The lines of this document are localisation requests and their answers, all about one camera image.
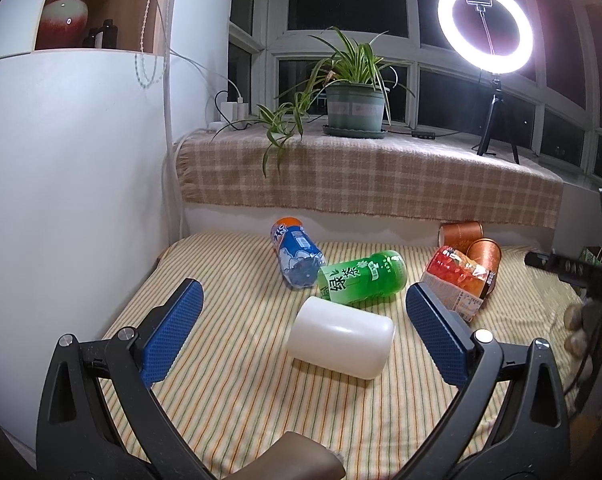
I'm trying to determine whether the brown gold-patterned cup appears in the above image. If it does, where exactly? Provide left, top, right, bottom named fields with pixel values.
left=466, top=237, right=502, bottom=295

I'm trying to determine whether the white plastic cup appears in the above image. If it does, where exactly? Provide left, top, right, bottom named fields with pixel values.
left=286, top=296, right=395, bottom=380

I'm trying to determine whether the red orange snack carton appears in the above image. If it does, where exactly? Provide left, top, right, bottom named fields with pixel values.
left=420, top=246, right=496, bottom=323

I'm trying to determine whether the brown chair back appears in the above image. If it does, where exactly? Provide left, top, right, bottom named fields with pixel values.
left=227, top=431, right=345, bottom=480

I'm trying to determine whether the green tea bottle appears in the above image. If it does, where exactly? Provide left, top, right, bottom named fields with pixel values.
left=317, top=250, right=407, bottom=306

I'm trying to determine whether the striped yellow table cloth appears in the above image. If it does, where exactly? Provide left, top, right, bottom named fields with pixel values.
left=103, top=231, right=579, bottom=479

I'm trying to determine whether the blue orange-capped bottle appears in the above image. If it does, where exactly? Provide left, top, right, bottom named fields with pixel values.
left=271, top=217, right=327, bottom=289

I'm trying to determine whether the brown plaid sill cloth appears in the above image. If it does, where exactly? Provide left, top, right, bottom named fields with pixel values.
left=176, top=127, right=564, bottom=229

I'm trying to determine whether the white power strip with chargers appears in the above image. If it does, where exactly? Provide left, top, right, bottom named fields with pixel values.
left=208, top=90, right=250, bottom=133

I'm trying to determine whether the spider plant in green pot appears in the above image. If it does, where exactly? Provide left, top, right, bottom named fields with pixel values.
left=211, top=25, right=416, bottom=179

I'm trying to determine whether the small black bottle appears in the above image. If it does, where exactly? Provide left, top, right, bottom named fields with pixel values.
left=82, top=20, right=118, bottom=50

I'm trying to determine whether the red white ceramic vase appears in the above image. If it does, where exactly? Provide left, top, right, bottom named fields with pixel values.
left=35, top=0, right=89, bottom=50

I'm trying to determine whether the ring light on tripod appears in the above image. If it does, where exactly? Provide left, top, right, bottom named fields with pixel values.
left=437, top=0, right=534, bottom=165

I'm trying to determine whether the white hanging cable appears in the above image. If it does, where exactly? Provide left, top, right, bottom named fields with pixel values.
left=132, top=0, right=187, bottom=241

